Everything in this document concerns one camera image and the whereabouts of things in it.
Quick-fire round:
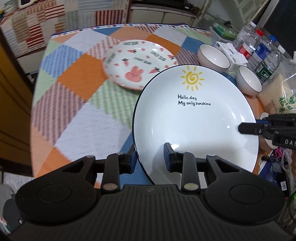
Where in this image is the white ribbed bowl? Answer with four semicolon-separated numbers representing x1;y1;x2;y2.
235;65;262;96
197;44;230;73
256;112;278;151

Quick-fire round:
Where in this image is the colourful checked tablecloth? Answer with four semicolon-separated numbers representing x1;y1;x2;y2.
30;22;269;186

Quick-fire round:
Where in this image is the white tissue pack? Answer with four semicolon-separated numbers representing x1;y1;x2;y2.
215;42;248;72

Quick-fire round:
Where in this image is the blue cap water bottle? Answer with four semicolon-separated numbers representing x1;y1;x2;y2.
248;35;276;71

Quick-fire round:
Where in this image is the basket with green items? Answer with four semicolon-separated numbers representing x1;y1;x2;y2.
209;21;240;45

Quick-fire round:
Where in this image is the red cap water bottle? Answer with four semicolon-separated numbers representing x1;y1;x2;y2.
233;22;264;60

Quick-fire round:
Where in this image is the brown wooden cabinet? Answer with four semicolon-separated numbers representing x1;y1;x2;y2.
0;33;34;176

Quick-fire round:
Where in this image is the striped patchwork covered counter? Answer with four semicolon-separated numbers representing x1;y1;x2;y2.
1;1;130;57

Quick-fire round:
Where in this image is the white kitchen appliance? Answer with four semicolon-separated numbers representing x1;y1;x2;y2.
18;0;38;9

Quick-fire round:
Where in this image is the white pink bunny plate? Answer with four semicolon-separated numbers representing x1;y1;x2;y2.
102;40;178;90

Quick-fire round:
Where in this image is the green label water bottle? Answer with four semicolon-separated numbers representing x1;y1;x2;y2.
255;45;285;84

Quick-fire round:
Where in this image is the white ribbed bowl near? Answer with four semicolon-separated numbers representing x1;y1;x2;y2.
256;112;278;151

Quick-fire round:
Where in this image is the plastic bag of rice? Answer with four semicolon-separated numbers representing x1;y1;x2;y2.
259;57;296;114

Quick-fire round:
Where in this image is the white sun plate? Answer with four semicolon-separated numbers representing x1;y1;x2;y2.
132;65;259;185

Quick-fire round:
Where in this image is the white ribbed bowl middle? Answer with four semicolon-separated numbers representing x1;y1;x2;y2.
235;65;262;96

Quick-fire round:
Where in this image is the white ribbed bowl far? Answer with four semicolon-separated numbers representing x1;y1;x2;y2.
197;44;230;73

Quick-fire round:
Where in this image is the white low cabinet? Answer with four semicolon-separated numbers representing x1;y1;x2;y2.
127;4;197;26

